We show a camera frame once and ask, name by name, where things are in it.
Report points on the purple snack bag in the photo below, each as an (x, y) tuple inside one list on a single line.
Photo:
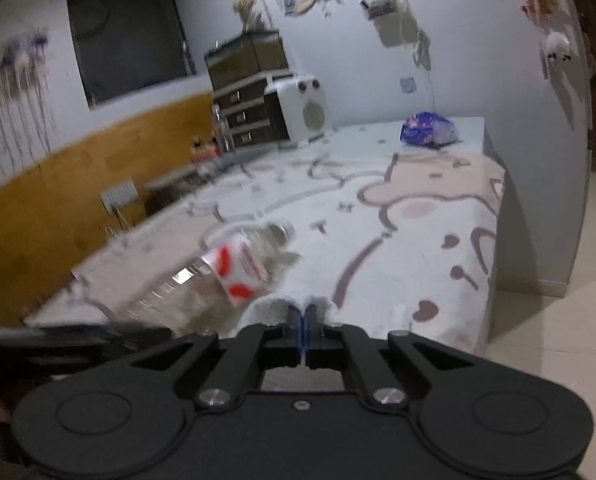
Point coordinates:
[(428, 130)]

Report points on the white wall switch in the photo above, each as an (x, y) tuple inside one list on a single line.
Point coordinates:
[(408, 85)]

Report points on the small wall card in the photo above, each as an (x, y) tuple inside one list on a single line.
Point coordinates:
[(540, 4)]

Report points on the bed with cartoon sheet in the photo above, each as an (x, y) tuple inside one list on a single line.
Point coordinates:
[(378, 240)]

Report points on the dark drawer cabinet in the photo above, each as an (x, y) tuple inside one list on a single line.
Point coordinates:
[(245, 115)]

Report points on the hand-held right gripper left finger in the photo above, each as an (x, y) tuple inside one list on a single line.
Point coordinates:
[(296, 335)]

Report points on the white electric heater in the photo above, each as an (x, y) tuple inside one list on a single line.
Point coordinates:
[(303, 110)]

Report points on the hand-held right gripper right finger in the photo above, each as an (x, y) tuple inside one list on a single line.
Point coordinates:
[(310, 335)]

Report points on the white tissue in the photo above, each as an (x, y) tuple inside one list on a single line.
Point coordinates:
[(273, 311)]

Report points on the pink box of pens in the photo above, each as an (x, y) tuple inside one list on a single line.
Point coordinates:
[(205, 149)]

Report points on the hanging tassel decoration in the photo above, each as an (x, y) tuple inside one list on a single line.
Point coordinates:
[(17, 90)]

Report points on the dried flower bunch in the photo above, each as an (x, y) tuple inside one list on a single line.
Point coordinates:
[(250, 12)]

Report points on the clear plastic bottle red label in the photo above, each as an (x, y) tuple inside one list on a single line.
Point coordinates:
[(197, 285)]

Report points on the hanging grey ornament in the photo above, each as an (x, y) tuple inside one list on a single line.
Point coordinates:
[(422, 50)]

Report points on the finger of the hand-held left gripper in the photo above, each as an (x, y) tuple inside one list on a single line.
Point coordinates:
[(77, 337)]

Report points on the dark window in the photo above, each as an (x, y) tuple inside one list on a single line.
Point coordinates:
[(127, 35)]

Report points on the bag hanging on door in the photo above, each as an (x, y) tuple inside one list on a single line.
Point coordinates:
[(589, 55)]

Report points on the upright water bottle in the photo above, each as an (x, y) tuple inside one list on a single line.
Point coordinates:
[(222, 132)]

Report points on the white wall power outlet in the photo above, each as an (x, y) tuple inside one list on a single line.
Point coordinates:
[(120, 196)]

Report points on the glass tank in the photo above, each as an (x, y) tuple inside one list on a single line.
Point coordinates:
[(248, 57)]

